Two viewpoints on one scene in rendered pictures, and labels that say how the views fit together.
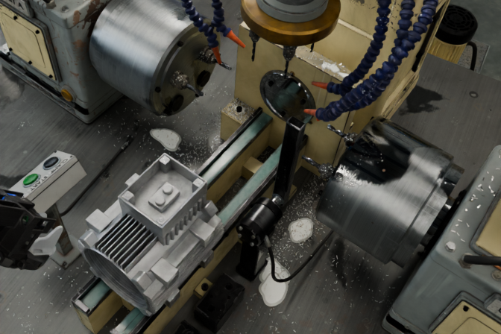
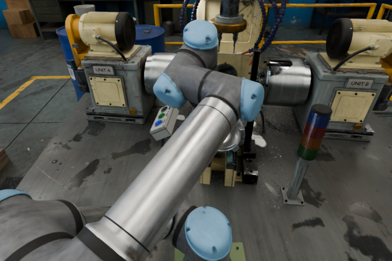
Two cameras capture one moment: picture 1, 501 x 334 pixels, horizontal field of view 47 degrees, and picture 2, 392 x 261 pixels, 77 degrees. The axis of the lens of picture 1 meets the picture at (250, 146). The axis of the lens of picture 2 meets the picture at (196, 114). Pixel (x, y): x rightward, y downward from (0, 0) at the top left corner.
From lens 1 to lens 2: 0.75 m
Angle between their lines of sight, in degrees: 26
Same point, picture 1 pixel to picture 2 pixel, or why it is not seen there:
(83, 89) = (140, 104)
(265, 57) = not seen: hidden behind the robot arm
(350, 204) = (280, 81)
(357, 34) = (240, 43)
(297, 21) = (237, 21)
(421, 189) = (300, 64)
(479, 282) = (340, 77)
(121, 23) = (157, 62)
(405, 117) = not seen: hidden behind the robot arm
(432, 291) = (322, 98)
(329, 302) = (281, 137)
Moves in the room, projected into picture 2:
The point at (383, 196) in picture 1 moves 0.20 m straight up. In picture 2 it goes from (290, 72) to (300, 29)
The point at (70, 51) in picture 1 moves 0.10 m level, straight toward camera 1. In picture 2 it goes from (136, 84) to (149, 90)
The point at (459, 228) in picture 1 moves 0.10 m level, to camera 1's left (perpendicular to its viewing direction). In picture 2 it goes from (321, 67) to (305, 71)
